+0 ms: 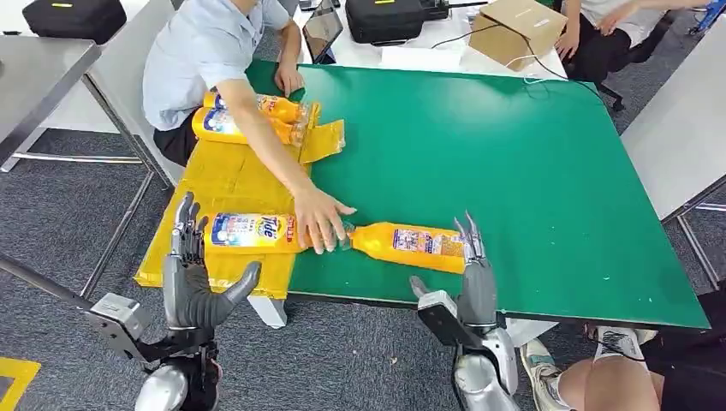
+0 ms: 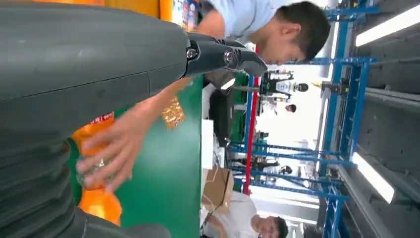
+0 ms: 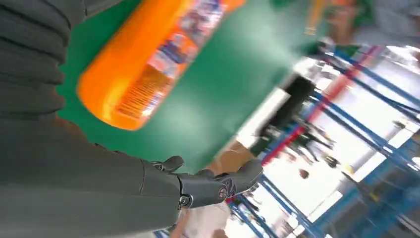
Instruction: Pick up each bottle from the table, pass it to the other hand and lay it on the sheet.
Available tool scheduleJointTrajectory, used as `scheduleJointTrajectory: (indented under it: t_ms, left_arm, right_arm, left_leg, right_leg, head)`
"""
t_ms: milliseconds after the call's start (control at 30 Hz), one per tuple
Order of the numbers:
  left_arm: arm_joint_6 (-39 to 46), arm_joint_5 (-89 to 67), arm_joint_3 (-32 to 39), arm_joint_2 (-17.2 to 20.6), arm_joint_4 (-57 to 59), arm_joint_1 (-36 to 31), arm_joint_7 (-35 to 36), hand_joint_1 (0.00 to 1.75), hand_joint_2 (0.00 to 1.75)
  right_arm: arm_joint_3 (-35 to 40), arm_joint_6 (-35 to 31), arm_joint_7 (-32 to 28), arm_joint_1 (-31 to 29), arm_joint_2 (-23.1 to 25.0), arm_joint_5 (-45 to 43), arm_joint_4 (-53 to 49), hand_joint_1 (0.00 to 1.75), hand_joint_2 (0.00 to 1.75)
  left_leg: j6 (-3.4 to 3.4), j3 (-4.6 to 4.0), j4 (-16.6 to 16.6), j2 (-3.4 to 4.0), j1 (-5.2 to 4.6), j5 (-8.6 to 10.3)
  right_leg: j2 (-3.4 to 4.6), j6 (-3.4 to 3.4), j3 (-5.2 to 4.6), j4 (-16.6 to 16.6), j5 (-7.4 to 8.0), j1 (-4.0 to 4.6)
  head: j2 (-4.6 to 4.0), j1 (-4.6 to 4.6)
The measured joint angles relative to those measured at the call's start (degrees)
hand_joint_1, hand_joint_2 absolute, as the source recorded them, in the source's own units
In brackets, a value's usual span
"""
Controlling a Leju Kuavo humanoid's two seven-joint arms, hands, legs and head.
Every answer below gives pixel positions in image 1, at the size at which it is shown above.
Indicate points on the black office chair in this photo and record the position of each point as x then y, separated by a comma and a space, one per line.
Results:
612, 96

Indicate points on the steel table with frame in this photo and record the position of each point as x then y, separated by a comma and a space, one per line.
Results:
39, 74

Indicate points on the person's right hand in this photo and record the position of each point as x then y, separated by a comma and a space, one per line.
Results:
320, 218

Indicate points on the person seated beside robot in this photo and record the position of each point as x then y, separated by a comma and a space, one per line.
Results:
612, 385

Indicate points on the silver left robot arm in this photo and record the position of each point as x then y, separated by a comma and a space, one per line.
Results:
161, 391

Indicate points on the black bag with yellow tag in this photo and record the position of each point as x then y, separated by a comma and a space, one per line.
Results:
74, 20

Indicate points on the brown cardboard box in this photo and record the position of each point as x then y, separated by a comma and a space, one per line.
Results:
516, 28

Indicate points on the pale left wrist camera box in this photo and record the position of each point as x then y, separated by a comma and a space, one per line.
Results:
116, 317

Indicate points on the large black carry case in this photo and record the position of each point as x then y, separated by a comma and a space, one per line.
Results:
385, 20

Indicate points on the black device with rod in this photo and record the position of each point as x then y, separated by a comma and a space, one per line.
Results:
439, 8

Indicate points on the white table leg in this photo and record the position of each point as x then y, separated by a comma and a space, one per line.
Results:
530, 332
272, 315

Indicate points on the yellow sheet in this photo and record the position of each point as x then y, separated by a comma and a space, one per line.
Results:
238, 176

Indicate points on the green table mat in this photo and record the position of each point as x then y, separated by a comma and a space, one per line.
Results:
567, 198

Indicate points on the person's left hand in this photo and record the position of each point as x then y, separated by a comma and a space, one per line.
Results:
289, 79

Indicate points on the person seated beside table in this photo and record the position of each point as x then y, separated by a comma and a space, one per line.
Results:
193, 57

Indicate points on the person seated at far table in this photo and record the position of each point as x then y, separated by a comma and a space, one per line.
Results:
601, 51

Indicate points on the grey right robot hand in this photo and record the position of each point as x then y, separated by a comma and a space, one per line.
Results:
479, 295

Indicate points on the yellow floor tape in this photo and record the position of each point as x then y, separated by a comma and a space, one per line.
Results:
14, 380

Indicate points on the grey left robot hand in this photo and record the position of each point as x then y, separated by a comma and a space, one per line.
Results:
187, 300

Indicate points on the grey table with metal legs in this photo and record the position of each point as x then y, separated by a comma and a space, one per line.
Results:
680, 130

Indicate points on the dark tablet on stand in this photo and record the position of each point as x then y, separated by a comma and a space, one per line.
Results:
320, 28

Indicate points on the orange detergent bottle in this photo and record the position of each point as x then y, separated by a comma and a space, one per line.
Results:
278, 108
244, 232
380, 244
218, 127

